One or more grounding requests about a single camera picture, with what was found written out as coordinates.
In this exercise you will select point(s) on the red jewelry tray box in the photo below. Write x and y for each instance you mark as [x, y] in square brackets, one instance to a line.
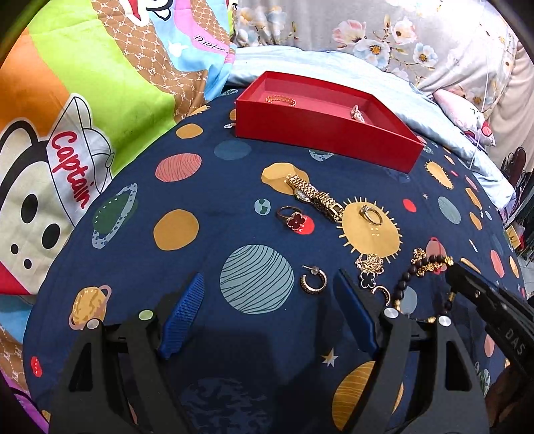
[317, 114]

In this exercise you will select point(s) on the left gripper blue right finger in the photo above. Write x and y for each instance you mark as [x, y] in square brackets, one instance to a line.
[355, 309]

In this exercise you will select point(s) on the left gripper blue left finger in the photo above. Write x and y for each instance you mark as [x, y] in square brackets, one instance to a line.
[177, 311]

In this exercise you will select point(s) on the colourful monkey cartoon quilt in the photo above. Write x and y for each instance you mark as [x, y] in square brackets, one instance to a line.
[92, 94]

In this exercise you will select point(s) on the grey floral blanket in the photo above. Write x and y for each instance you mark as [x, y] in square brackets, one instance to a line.
[464, 46]

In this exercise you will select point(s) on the gold hoop earring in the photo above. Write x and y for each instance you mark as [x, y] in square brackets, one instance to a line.
[314, 280]

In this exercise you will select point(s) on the navy planet print bedsheet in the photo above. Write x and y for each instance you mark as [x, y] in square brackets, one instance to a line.
[263, 356]

